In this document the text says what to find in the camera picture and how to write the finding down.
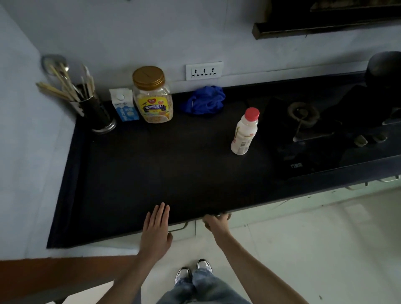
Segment person's left hand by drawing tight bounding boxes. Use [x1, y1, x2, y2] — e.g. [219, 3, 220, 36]
[139, 202, 173, 263]

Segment person's right hand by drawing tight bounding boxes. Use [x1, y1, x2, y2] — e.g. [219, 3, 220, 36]
[202, 213, 232, 248]

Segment light green kitchen cabinet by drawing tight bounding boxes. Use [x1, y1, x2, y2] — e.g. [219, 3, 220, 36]
[103, 175, 401, 251]

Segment person's left forearm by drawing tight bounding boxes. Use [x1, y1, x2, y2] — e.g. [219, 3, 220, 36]
[95, 252, 159, 304]

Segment person's right forearm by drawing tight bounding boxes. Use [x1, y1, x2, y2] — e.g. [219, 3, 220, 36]
[218, 233, 309, 304]

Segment person's left shoe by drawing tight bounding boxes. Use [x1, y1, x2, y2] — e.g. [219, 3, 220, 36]
[174, 266, 192, 286]

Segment person's blue jeans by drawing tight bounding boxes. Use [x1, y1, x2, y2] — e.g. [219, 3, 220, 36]
[156, 268, 251, 304]

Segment white bottle red cap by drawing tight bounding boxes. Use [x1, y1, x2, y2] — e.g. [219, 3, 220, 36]
[230, 107, 261, 156]

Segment blue crumpled cloth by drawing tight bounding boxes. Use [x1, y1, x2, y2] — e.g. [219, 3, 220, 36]
[180, 85, 226, 115]

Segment blue white milk carton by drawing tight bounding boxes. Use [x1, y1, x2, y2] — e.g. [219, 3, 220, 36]
[109, 87, 140, 122]

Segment clear jar gold lid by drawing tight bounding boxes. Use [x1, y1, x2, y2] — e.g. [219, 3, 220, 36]
[132, 66, 174, 124]

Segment black gas stove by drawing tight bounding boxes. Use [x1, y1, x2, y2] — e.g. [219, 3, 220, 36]
[266, 84, 401, 181]

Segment black wok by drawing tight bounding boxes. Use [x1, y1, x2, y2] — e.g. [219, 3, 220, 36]
[363, 51, 401, 126]

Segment black range hood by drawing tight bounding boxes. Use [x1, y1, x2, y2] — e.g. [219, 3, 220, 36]
[252, 0, 401, 41]

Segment orange wooden door frame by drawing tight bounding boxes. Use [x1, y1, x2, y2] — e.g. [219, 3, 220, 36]
[0, 255, 140, 304]

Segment white wall power socket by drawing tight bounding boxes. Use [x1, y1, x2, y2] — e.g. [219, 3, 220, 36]
[185, 61, 224, 81]

